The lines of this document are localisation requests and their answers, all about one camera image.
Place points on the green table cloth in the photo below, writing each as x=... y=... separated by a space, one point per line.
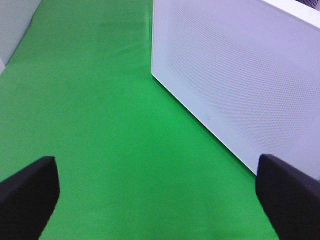
x=134 y=163

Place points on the white microwave door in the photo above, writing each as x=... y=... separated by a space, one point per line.
x=248 y=70

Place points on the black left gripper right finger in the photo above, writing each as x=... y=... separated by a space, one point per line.
x=289 y=198

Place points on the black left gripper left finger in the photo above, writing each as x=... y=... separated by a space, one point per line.
x=28 y=199

